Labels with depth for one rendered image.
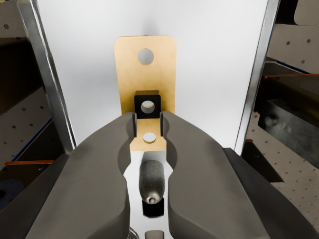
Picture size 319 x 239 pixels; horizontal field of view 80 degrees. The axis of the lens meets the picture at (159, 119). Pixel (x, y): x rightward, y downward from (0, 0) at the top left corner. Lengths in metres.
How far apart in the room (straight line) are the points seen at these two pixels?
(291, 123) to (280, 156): 0.55
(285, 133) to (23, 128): 0.63
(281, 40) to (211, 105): 0.39
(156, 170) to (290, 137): 0.15
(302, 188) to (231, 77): 0.79
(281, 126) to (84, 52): 0.22
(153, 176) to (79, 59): 0.14
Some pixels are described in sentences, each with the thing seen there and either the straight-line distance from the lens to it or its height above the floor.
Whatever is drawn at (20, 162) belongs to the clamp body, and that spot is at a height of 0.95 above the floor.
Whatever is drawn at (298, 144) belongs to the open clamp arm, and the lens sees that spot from 0.24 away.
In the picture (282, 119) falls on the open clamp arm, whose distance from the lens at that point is 0.25.
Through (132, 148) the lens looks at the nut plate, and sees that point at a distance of 0.15.
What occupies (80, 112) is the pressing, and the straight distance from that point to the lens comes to 0.22.
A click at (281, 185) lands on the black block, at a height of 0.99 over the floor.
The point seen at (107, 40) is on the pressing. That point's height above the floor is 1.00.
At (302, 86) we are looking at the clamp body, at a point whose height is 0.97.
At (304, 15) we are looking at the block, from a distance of 0.26.
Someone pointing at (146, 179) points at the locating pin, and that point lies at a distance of 0.23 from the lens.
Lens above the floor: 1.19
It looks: 61 degrees down
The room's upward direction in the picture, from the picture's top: 175 degrees clockwise
